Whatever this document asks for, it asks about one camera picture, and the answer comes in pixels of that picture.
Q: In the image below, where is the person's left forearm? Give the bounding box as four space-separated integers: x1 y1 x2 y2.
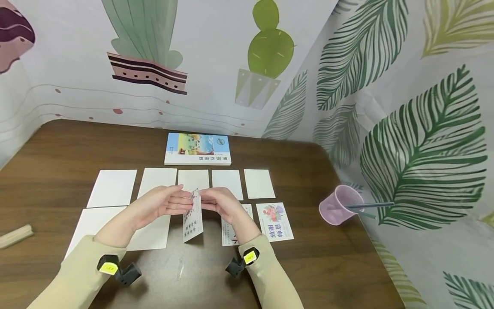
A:
27 213 143 309

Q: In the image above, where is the pink plastic cup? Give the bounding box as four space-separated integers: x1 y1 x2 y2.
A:
319 185 365 226

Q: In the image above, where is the book with illustrated cover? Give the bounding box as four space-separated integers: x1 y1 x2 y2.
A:
164 132 232 166

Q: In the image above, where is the card with flower picture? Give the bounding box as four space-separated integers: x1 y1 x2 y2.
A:
256 202 294 242

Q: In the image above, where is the grey pen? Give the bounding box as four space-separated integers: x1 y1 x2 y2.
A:
345 202 395 210

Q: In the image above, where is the white card with red print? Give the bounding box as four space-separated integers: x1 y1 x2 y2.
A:
221 204 254 247

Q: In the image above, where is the person's right forearm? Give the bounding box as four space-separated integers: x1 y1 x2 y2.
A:
231 216 305 309

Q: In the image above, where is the person's left hand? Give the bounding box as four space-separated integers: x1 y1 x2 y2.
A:
130 185 194 231

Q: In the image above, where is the person's right hand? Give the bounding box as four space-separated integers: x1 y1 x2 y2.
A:
199 187 248 227

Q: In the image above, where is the light wooden block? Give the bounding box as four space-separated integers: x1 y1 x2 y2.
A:
0 224 35 250

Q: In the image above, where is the white blank card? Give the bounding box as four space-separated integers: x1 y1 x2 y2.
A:
65 206 128 258
87 170 138 208
211 170 244 201
244 169 276 200
138 168 178 199
127 214 171 251
178 170 210 192

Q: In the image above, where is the white card with printed text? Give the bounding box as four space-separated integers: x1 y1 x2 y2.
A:
182 188 204 243

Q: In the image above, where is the black wrist band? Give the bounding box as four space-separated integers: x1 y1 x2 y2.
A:
225 247 260 278
96 254 142 286

